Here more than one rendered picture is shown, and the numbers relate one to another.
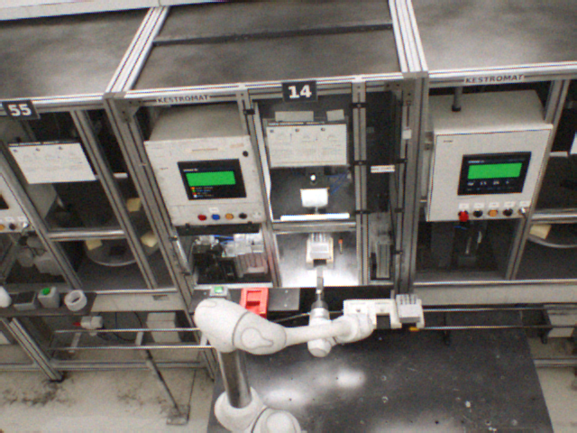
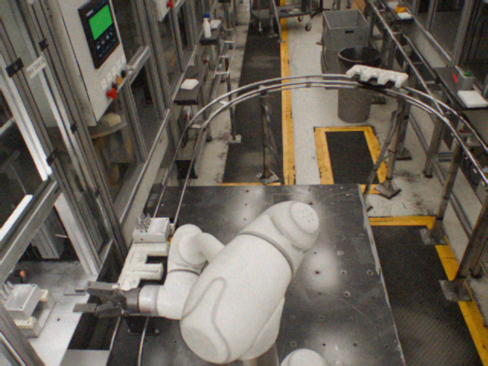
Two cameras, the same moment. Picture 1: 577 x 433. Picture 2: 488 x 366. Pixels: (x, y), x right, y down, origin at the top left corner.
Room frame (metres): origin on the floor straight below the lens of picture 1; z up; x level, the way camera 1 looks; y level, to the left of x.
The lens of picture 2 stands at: (1.18, 0.73, 2.04)
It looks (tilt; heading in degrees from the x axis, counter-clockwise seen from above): 38 degrees down; 267
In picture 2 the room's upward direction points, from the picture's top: 5 degrees counter-clockwise
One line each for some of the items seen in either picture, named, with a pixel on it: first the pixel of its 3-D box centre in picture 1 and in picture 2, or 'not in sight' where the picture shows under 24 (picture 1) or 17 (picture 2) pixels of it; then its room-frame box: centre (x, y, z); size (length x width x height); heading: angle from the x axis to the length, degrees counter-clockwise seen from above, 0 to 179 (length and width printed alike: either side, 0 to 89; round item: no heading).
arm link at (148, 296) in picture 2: (319, 317); (151, 300); (1.46, -0.07, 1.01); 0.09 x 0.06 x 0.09; 81
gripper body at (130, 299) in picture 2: (319, 304); (127, 300); (1.53, -0.08, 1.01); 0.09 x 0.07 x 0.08; 171
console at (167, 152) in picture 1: (212, 167); not in sight; (1.88, 0.29, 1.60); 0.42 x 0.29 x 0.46; 81
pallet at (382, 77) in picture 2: not in sight; (376, 79); (0.15, -1.77, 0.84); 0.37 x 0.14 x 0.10; 139
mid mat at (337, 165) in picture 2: not in sight; (349, 155); (0.15, -2.10, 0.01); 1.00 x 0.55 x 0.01; 81
